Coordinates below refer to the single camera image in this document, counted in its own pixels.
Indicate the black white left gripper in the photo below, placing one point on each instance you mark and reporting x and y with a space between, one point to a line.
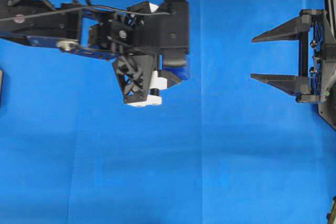
119 36

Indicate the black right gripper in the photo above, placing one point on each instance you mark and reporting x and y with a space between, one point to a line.
320 89

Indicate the blue table cloth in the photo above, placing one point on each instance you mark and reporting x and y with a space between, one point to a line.
222 147

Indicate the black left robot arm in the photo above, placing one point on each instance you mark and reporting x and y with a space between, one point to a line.
38 23

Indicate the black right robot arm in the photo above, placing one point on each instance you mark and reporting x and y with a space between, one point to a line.
308 62

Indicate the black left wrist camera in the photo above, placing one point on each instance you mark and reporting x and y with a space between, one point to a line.
166 32

